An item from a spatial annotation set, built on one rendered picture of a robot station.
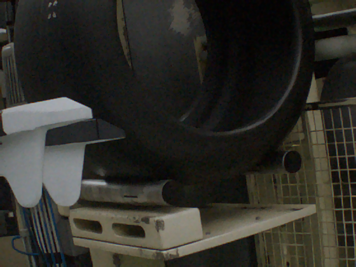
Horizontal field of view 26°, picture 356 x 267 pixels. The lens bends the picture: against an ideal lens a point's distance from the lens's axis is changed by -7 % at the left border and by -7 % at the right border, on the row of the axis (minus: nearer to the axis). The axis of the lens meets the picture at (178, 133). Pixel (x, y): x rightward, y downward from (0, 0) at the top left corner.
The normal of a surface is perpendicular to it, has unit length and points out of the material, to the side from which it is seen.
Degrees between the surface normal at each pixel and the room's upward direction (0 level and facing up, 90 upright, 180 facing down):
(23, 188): 84
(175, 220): 90
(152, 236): 90
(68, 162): 87
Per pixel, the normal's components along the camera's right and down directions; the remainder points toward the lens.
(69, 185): 0.49, -0.08
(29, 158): -0.58, 0.03
